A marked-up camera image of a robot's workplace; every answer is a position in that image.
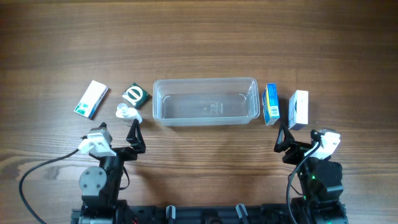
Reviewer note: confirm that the small white bottle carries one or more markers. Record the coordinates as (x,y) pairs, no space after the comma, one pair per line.
(126,113)

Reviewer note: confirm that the white Panadol box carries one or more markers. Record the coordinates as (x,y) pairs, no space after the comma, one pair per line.
(91,99)

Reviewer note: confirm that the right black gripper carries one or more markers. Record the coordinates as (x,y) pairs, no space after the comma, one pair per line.
(296,151)

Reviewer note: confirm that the white medicine box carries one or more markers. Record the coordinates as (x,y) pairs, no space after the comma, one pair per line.
(298,110)

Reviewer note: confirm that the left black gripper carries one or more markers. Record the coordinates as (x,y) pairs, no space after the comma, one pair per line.
(123,152)

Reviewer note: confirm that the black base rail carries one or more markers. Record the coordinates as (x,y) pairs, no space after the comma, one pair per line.
(263,214)

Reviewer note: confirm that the blue medicine box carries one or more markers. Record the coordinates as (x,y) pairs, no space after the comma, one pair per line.
(270,104)

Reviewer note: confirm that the green Zam-Buk box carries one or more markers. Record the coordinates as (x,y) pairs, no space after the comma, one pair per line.
(136,96)

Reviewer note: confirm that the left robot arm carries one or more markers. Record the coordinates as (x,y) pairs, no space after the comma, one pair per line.
(100,185)

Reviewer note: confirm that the clear plastic container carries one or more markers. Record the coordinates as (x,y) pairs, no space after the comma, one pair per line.
(205,101)

